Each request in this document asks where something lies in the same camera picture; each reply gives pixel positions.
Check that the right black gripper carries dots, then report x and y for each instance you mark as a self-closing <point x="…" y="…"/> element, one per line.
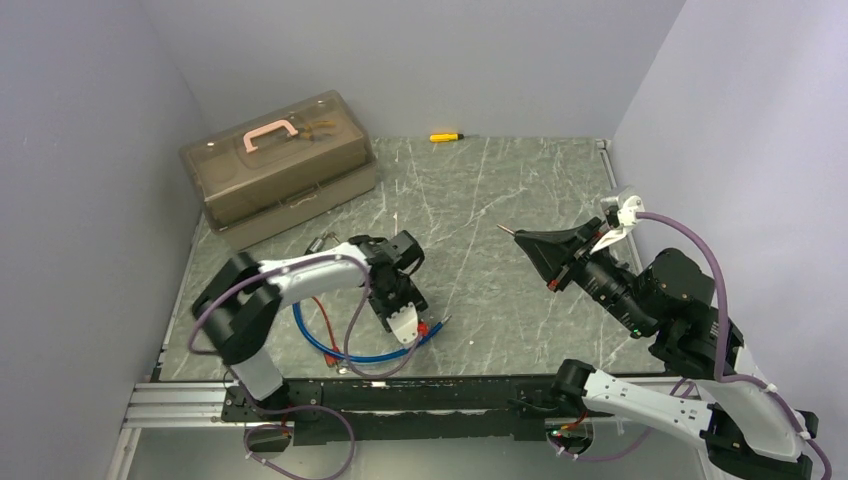
<point x="550" y="249"/>

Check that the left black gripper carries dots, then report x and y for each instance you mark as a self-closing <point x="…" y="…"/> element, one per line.
<point x="412" y="295"/>

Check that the silver key bunch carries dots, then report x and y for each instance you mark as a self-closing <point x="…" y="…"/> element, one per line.
<point x="332" y="236"/>

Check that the red cable lock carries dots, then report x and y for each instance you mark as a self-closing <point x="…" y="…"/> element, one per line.
<point x="331" y="360"/>

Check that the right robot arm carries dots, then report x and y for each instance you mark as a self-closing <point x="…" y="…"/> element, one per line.
<point x="745" y="427"/>

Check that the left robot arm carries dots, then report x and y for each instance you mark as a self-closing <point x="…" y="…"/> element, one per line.
<point x="237" y="309"/>

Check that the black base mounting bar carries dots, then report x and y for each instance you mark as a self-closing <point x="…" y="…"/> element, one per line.
<point x="319" y="411"/>

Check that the brown translucent tool box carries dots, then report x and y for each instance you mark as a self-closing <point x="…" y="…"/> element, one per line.
<point x="277" y="171"/>

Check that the yellow handled screwdriver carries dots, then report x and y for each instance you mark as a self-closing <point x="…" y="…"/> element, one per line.
<point x="446" y="137"/>

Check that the aluminium frame rail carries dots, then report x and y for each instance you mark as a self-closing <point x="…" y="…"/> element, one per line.
<point x="222" y="403"/>

